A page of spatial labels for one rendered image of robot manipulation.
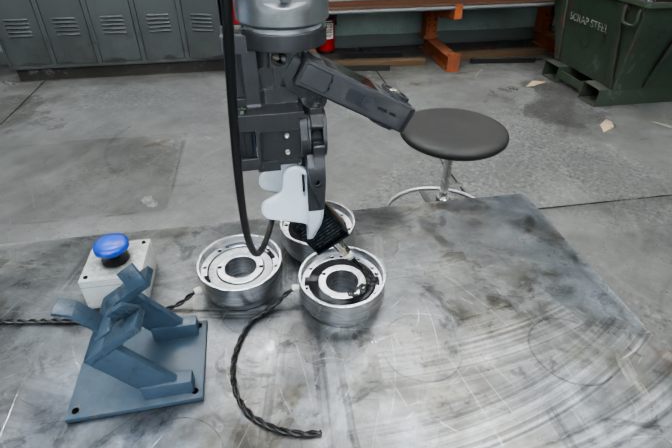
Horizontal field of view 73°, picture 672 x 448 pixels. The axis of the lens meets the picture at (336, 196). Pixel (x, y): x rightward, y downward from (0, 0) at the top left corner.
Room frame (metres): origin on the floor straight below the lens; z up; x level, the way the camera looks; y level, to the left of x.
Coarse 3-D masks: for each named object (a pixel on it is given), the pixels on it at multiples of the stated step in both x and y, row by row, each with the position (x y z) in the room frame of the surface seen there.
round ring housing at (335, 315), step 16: (320, 256) 0.44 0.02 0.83; (336, 256) 0.45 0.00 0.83; (368, 256) 0.44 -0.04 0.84; (304, 272) 0.42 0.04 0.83; (336, 272) 0.42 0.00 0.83; (352, 272) 0.42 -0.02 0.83; (384, 272) 0.40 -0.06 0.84; (304, 288) 0.38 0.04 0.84; (320, 288) 0.39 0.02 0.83; (352, 288) 0.42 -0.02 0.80; (384, 288) 0.38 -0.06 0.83; (304, 304) 0.37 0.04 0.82; (320, 304) 0.35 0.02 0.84; (352, 304) 0.35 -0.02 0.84; (368, 304) 0.36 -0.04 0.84; (320, 320) 0.36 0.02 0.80; (336, 320) 0.35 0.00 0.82; (352, 320) 0.35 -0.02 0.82
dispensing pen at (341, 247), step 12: (324, 216) 0.38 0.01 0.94; (336, 216) 0.39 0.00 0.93; (300, 228) 0.38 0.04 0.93; (324, 228) 0.38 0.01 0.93; (336, 228) 0.38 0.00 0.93; (312, 240) 0.38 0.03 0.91; (324, 240) 0.38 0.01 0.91; (336, 240) 0.38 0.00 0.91; (348, 252) 0.39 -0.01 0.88; (360, 264) 0.40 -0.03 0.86
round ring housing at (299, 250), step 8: (328, 200) 0.56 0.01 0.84; (336, 208) 0.55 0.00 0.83; (344, 208) 0.54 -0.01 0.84; (344, 216) 0.53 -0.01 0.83; (352, 216) 0.52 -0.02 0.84; (280, 224) 0.50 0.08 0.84; (288, 224) 0.51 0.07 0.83; (352, 224) 0.50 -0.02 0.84; (280, 232) 0.49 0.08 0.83; (288, 232) 0.49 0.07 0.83; (352, 232) 0.49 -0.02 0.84; (288, 240) 0.47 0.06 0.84; (296, 240) 0.46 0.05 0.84; (344, 240) 0.47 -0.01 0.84; (352, 240) 0.49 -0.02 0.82; (288, 248) 0.47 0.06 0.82; (296, 248) 0.46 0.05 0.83; (304, 248) 0.46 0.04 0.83; (296, 256) 0.47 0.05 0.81; (304, 256) 0.46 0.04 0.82
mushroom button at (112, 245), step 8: (104, 240) 0.42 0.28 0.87; (112, 240) 0.42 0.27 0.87; (120, 240) 0.42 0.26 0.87; (128, 240) 0.43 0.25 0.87; (96, 248) 0.41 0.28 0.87; (104, 248) 0.41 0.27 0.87; (112, 248) 0.41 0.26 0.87; (120, 248) 0.41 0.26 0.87; (96, 256) 0.41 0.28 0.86; (104, 256) 0.40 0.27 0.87; (112, 256) 0.40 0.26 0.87
